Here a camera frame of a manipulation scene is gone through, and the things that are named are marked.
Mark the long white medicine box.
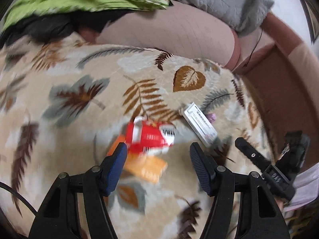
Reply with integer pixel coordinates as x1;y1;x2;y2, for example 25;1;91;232
179;103;217;147

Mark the small pink crumpled paper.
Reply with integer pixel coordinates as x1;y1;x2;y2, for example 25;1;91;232
206;113;217;123

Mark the orange flat box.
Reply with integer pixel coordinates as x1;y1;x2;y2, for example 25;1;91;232
107;134;168;183

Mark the red crumpled wrapper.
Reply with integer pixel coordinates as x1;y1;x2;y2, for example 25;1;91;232
125;116;176;155

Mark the leaf pattern fleece blanket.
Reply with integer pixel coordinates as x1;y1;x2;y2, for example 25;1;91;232
1;34;273;238

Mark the pink beige pillow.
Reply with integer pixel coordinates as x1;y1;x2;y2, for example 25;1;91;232
80;1;241;70

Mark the grey quilted cushion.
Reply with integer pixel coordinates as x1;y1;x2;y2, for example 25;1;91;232
177;0;274;37

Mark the black cloth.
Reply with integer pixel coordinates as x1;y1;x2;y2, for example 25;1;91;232
1;9;132;47

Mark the black cable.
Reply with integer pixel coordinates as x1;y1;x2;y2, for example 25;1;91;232
243;27;263;68

